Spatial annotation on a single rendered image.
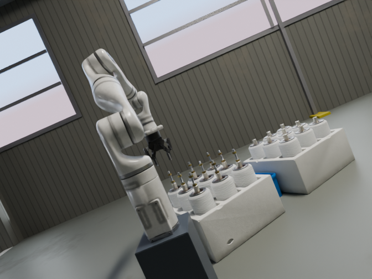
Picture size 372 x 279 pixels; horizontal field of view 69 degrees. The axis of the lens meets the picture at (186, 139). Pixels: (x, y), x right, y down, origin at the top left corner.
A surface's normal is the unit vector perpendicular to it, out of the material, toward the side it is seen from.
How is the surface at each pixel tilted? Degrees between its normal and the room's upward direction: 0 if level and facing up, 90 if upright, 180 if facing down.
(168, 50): 90
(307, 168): 90
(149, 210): 90
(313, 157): 90
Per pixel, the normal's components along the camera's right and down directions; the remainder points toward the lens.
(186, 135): -0.02, 0.09
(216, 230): 0.41, -0.11
